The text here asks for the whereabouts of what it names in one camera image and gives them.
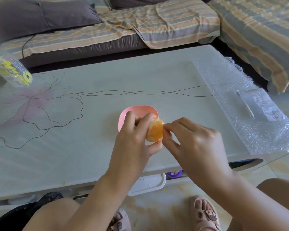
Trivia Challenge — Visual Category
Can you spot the person's left hand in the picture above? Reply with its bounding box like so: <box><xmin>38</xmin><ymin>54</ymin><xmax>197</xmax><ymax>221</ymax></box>
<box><xmin>105</xmin><ymin>111</ymin><xmax>164</xmax><ymax>188</ymax></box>

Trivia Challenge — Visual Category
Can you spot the person's right hand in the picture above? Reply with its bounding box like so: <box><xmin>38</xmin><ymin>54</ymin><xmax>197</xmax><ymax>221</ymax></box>
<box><xmin>162</xmin><ymin>117</ymin><xmax>234</xmax><ymax>188</ymax></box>

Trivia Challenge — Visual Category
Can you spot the orange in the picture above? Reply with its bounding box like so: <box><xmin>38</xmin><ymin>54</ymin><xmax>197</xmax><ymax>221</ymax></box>
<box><xmin>145</xmin><ymin>118</ymin><xmax>165</xmax><ymax>143</ymax></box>

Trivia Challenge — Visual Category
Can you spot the pink plastic dish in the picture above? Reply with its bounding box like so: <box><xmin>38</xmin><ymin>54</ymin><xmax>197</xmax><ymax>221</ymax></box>
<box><xmin>118</xmin><ymin>105</ymin><xmax>159</xmax><ymax>133</ymax></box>

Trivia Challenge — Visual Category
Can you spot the person's left forearm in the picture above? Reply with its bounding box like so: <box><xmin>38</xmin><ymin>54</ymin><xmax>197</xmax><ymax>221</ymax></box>
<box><xmin>65</xmin><ymin>175</ymin><xmax>135</xmax><ymax>231</ymax></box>

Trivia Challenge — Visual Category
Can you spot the person's right forearm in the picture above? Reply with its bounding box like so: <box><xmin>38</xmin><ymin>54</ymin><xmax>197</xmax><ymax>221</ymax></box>
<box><xmin>205</xmin><ymin>170</ymin><xmax>289</xmax><ymax>231</ymax></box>

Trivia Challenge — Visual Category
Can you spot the person's right foot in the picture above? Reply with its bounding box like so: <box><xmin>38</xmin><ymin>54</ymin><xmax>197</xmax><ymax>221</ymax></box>
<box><xmin>189</xmin><ymin>195</ymin><xmax>222</xmax><ymax>231</ymax></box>

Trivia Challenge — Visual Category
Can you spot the person's foot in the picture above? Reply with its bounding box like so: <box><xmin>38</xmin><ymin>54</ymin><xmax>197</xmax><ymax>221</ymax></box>
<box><xmin>189</xmin><ymin>195</ymin><xmax>222</xmax><ymax>231</ymax></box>
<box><xmin>107</xmin><ymin>209</ymin><xmax>132</xmax><ymax>231</ymax></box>

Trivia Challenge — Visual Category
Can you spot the person's left foot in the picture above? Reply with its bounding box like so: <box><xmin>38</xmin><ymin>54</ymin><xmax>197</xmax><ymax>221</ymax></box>
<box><xmin>107</xmin><ymin>209</ymin><xmax>132</xmax><ymax>231</ymax></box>

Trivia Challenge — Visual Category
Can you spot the person's right leg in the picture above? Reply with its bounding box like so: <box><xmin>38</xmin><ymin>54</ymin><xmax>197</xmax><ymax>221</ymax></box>
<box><xmin>227</xmin><ymin>178</ymin><xmax>289</xmax><ymax>231</ymax></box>

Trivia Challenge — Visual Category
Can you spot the person's leg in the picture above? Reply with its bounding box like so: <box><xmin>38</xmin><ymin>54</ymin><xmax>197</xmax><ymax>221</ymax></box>
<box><xmin>23</xmin><ymin>198</ymin><xmax>81</xmax><ymax>231</ymax></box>
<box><xmin>227</xmin><ymin>178</ymin><xmax>289</xmax><ymax>231</ymax></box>

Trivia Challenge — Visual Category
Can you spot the person's left leg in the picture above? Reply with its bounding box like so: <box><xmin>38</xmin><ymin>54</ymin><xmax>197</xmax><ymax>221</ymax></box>
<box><xmin>23</xmin><ymin>198</ymin><xmax>81</xmax><ymax>231</ymax></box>

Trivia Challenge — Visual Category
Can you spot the white plastic container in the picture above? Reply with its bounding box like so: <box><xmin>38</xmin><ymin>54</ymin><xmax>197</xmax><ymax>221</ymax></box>
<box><xmin>127</xmin><ymin>172</ymin><xmax>167</xmax><ymax>197</ymax></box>

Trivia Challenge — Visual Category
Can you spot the thin white stick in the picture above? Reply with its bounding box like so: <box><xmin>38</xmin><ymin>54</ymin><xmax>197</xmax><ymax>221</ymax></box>
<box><xmin>236</xmin><ymin>90</ymin><xmax>255</xmax><ymax>120</ymax></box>

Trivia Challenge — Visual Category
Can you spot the clear bubble wrap sheet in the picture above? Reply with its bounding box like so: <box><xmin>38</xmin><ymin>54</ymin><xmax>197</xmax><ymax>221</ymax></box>
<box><xmin>192</xmin><ymin>56</ymin><xmax>289</xmax><ymax>154</ymax></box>

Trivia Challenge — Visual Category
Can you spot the clear plastic bag paper label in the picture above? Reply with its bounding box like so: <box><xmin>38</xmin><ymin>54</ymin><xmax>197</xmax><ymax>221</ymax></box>
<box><xmin>236</xmin><ymin>88</ymin><xmax>288</xmax><ymax>122</ymax></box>

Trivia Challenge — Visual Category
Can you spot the dark brown sofa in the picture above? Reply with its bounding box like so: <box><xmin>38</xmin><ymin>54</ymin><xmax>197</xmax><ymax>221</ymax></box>
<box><xmin>19</xmin><ymin>33</ymin><xmax>269</xmax><ymax>90</ymax></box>

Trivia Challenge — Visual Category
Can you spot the black plastic bag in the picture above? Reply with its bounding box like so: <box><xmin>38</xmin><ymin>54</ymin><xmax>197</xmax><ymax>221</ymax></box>
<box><xmin>0</xmin><ymin>192</ymin><xmax>64</xmax><ymax>231</ymax></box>

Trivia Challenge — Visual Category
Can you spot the striped sofa sheet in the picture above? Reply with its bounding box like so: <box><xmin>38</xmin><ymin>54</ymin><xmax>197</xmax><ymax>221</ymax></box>
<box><xmin>0</xmin><ymin>0</ymin><xmax>220</xmax><ymax>60</ymax></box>
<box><xmin>207</xmin><ymin>0</ymin><xmax>289</xmax><ymax>94</ymax></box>

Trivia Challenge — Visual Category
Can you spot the clear bottle yellow label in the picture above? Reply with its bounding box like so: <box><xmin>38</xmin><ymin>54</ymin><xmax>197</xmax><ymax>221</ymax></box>
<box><xmin>0</xmin><ymin>43</ymin><xmax>33</xmax><ymax>88</ymax></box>

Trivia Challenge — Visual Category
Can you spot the grey upright cushion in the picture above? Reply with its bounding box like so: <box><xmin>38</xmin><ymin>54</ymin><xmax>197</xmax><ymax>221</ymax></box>
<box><xmin>109</xmin><ymin>0</ymin><xmax>181</xmax><ymax>10</ymax></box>

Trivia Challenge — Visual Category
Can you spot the grey flat pillow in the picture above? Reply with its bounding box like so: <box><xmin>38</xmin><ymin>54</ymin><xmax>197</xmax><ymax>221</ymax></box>
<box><xmin>0</xmin><ymin>0</ymin><xmax>102</xmax><ymax>45</ymax></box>

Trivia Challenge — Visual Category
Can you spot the purple plastic ring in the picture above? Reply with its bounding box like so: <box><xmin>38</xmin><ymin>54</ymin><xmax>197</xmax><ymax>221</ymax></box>
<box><xmin>165</xmin><ymin>169</ymin><xmax>183</xmax><ymax>179</ymax></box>

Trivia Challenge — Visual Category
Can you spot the black cable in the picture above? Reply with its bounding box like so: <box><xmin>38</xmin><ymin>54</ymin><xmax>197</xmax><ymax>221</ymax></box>
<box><xmin>22</xmin><ymin>35</ymin><xmax>35</xmax><ymax>59</ymax></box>

